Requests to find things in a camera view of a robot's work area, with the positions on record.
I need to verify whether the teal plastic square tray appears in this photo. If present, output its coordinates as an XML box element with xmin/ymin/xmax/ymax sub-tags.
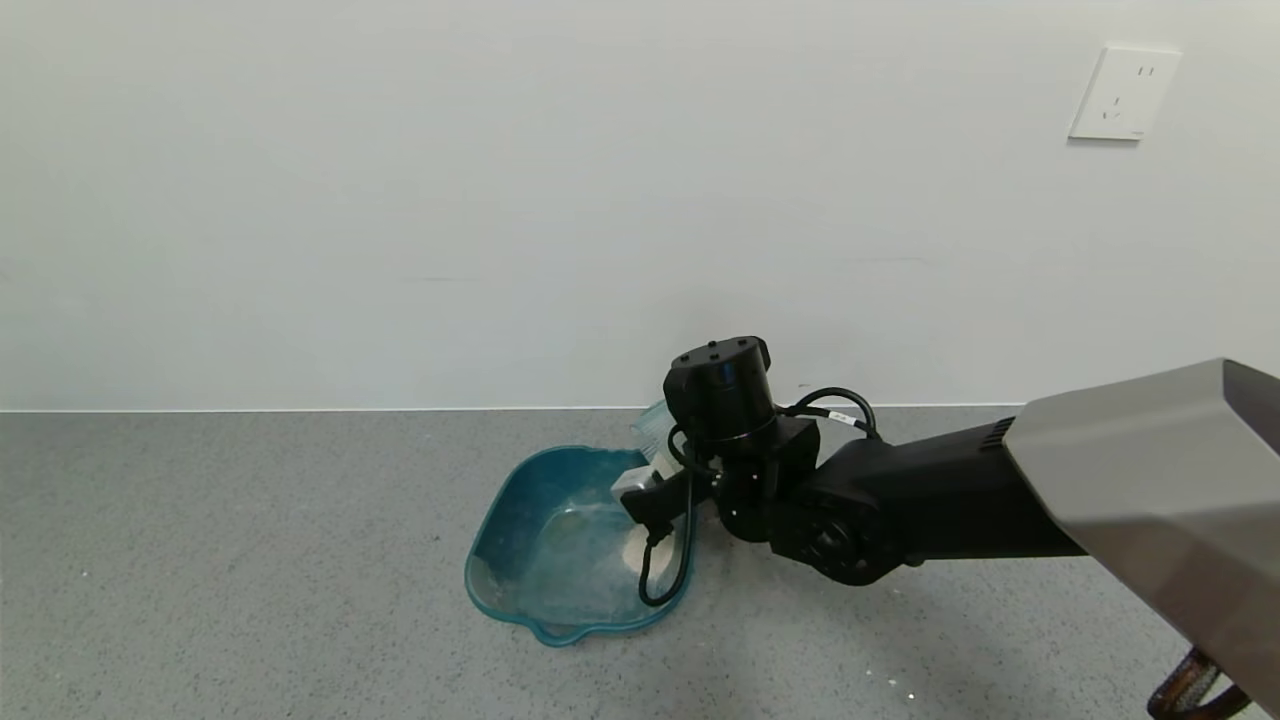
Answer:
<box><xmin>465</xmin><ymin>445</ymin><xmax>699</xmax><ymax>647</ymax></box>

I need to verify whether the black cable with white tag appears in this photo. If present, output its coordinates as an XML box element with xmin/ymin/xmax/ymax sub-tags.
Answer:
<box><xmin>778</xmin><ymin>387</ymin><xmax>883</xmax><ymax>441</ymax></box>

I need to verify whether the clear ribbed plastic cup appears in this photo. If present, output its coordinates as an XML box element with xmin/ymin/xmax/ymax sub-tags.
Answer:
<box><xmin>630</xmin><ymin>400</ymin><xmax>673</xmax><ymax>469</ymax></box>

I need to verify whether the black looped gripper cable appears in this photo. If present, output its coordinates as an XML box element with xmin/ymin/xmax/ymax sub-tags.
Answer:
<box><xmin>638</xmin><ymin>425</ymin><xmax>698</xmax><ymax>609</ymax></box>

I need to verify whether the braided brown black cable sleeve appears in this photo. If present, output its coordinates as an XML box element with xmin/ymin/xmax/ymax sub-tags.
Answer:
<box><xmin>1147</xmin><ymin>647</ymin><xmax>1253</xmax><ymax>720</ymax></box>

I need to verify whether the white wall power socket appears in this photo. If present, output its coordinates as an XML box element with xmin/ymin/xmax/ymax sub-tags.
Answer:
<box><xmin>1068</xmin><ymin>46</ymin><xmax>1182</xmax><ymax>142</ymax></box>

